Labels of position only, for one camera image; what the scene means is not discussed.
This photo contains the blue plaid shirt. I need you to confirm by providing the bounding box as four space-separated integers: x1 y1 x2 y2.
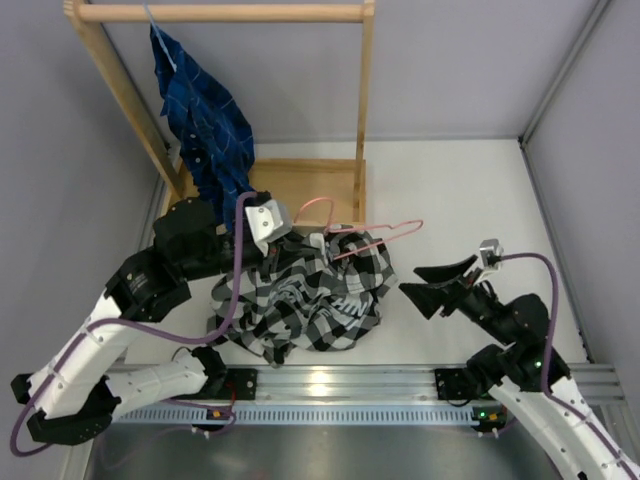
155 30 255 229

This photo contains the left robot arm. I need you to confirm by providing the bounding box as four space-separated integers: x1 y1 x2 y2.
10 192 292 457

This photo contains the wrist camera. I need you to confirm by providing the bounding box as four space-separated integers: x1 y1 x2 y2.
477 238 504 283
244 199 293 257

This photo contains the black white checkered shirt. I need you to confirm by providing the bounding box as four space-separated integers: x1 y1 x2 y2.
207 231 397 368

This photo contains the light blue hanger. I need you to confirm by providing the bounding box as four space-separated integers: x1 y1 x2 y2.
143 3 177 73

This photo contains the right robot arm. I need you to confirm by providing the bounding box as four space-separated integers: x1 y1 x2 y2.
399 253 639 479

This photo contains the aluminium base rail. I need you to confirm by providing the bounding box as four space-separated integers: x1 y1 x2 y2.
99 363 626 404

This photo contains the white slotted cable duct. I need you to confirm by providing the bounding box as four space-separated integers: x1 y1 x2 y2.
118 404 479 427

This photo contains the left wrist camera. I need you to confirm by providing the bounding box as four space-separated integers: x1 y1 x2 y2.
244 199 293 257

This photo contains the wooden clothes rack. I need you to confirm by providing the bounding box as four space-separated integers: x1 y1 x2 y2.
63 1 376 225

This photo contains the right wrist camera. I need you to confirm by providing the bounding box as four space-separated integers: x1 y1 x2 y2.
477 238 504 283

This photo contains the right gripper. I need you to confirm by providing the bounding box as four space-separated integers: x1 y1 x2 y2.
399 254 514 345

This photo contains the pink wire hanger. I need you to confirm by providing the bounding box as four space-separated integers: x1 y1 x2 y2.
292 197 425 262

